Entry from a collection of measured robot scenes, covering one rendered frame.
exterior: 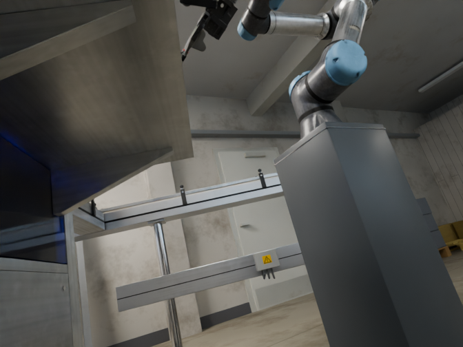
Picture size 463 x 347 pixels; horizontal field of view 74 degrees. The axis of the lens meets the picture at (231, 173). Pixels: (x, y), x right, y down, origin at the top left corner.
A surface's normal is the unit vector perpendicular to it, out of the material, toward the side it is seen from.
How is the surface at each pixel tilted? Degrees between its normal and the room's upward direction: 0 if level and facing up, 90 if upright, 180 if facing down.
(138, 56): 180
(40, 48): 160
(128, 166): 90
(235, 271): 90
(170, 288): 90
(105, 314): 90
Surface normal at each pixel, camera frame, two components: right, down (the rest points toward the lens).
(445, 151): -0.87, 0.05
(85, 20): 0.07, -0.33
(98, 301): 0.44, -0.38
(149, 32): 0.23, 0.92
